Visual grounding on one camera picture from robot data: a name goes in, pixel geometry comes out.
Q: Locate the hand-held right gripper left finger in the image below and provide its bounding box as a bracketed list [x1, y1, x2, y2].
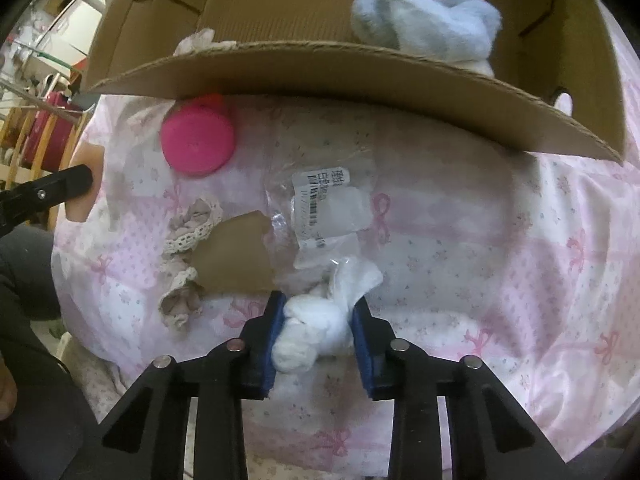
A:
[59, 290, 287, 480]

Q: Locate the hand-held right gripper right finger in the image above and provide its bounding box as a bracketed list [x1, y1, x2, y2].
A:
[351, 298, 582, 480]

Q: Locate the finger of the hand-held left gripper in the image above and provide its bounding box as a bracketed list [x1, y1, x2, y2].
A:
[0, 165, 94, 237]

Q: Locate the white sock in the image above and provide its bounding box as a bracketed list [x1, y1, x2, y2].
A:
[271, 255, 384, 374]

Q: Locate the cardboard box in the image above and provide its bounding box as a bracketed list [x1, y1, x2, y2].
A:
[80, 0, 628, 162]

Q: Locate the wooden chair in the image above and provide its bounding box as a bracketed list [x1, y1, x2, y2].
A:
[0, 72, 91, 231]

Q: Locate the brown cardboard piece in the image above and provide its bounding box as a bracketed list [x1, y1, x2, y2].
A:
[192, 210, 277, 295]

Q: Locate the beige lace sock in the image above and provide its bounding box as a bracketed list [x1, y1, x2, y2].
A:
[159, 195, 223, 331]

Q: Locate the pink printed blanket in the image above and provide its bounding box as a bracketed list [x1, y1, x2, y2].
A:
[51, 93, 640, 480]

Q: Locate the clear plastic bag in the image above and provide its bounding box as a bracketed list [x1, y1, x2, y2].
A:
[263, 147, 381, 271]

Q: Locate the pink round object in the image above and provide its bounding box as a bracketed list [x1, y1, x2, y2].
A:
[160, 92, 236, 177]

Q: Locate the person's dark clothing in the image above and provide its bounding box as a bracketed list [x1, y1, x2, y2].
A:
[0, 225, 101, 480]

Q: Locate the beige lace cloth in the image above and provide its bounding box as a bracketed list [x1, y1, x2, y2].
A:
[173, 28, 237, 57]

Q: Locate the light blue fuzzy sock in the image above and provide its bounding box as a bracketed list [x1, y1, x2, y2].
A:
[351, 0, 502, 78]

